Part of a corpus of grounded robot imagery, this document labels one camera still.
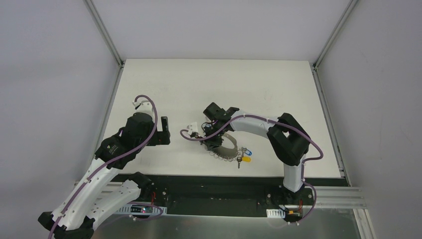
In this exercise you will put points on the left aluminium frame post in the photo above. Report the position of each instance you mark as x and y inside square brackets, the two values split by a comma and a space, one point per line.
[111, 65]

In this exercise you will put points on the right white cable duct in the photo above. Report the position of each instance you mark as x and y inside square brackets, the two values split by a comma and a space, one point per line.
[275, 213]

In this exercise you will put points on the aluminium frame post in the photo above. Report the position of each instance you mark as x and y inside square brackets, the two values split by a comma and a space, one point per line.
[111, 65]
[315, 68]

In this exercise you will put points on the white cable duct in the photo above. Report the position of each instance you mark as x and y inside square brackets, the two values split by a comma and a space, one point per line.
[275, 213]
[140, 210]

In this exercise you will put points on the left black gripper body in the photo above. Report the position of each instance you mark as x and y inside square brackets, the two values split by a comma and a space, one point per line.
[164, 131]

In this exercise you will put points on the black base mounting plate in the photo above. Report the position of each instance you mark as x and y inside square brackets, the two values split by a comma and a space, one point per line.
[222, 196]

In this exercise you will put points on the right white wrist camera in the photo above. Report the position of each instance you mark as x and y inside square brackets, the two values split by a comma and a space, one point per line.
[193, 130]

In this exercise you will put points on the silver crescent key holder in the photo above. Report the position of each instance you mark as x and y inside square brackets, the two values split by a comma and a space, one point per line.
[228, 151]

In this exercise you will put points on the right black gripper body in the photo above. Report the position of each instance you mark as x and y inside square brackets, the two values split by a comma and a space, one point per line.
[213, 133]

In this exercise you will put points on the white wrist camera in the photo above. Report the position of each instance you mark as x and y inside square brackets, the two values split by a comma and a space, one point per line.
[193, 130]
[144, 107]

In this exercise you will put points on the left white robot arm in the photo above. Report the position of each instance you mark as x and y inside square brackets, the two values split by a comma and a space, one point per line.
[83, 212]

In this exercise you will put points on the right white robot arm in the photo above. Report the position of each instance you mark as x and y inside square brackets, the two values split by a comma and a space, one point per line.
[286, 136]

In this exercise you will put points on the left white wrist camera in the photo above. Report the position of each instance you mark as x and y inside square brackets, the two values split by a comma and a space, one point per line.
[144, 107]

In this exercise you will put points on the left white cable duct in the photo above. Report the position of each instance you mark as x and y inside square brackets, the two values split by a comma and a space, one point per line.
[140, 210]

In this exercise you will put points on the right aluminium frame post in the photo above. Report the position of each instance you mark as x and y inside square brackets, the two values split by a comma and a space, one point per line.
[315, 68]

